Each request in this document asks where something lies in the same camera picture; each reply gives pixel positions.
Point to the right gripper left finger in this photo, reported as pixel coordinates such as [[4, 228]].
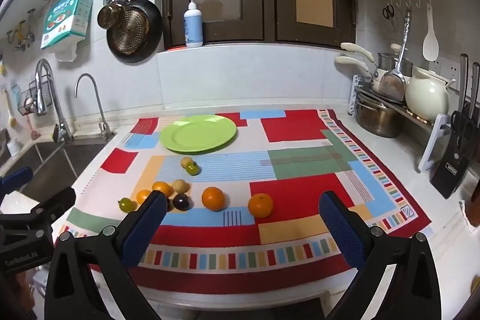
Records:
[[71, 291]]

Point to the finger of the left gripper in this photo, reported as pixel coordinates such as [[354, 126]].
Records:
[[12, 182], [47, 212]]

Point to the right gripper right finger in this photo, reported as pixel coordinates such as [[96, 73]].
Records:
[[413, 292]]

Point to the green tomato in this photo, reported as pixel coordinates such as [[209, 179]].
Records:
[[127, 205], [192, 168]]

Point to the small orange tomato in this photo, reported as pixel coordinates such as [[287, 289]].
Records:
[[163, 187], [142, 196]]

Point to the dark purple tomato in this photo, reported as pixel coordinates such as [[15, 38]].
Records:
[[181, 202]]

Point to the yellow tomato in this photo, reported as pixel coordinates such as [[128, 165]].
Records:
[[180, 186], [186, 161]]

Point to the large orange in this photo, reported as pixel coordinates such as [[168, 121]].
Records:
[[260, 205], [213, 199]]

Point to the small orange tomato front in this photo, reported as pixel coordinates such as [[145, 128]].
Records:
[[142, 196]]

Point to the stainless steel sink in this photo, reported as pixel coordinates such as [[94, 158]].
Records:
[[54, 167]]

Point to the black knife block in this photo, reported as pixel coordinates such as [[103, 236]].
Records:
[[464, 136]]

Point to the colourful patterned table mat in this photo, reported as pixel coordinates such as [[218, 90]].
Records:
[[292, 155]]

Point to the green plate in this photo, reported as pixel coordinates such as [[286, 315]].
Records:
[[198, 133]]

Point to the teal white tissue box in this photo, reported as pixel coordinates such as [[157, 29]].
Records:
[[65, 24]]

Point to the white dish rack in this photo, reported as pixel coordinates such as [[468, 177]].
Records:
[[440, 128]]

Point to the steel stock pot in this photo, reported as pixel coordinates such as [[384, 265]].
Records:
[[376, 118]]

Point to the black frying pan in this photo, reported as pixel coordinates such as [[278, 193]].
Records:
[[138, 34]]

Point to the small copper saucepan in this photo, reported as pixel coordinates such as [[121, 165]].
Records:
[[110, 15]]

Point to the cream ceramic teapot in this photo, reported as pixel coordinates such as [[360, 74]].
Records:
[[427, 95]]

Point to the metal spatula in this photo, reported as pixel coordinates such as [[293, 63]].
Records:
[[393, 84]]

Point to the blue white pump bottle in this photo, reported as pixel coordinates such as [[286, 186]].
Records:
[[193, 25]]

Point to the white rice paddle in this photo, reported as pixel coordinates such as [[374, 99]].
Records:
[[430, 48]]

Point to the wire sponge basket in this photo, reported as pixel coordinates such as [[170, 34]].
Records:
[[27, 103]]

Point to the cream pan handle lower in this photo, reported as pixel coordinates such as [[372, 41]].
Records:
[[346, 60]]

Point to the cream pan handle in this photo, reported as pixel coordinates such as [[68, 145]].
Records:
[[346, 60], [354, 48]]

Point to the cream pan handle upper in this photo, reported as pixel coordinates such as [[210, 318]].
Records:
[[354, 48]]

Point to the black scissors on wall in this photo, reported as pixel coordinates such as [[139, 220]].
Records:
[[388, 12]]

